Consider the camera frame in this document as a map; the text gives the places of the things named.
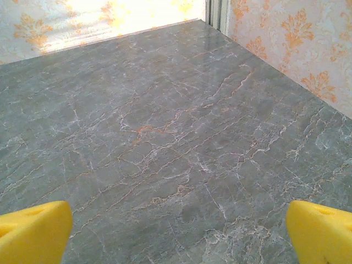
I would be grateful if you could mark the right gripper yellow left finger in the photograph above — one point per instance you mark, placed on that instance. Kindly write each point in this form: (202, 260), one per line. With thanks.
(33, 233)

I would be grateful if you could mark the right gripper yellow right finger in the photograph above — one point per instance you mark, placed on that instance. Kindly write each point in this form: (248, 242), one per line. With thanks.
(321, 236)

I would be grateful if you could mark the aluminium frame corner post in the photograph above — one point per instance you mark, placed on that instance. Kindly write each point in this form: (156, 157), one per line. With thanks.
(222, 13)

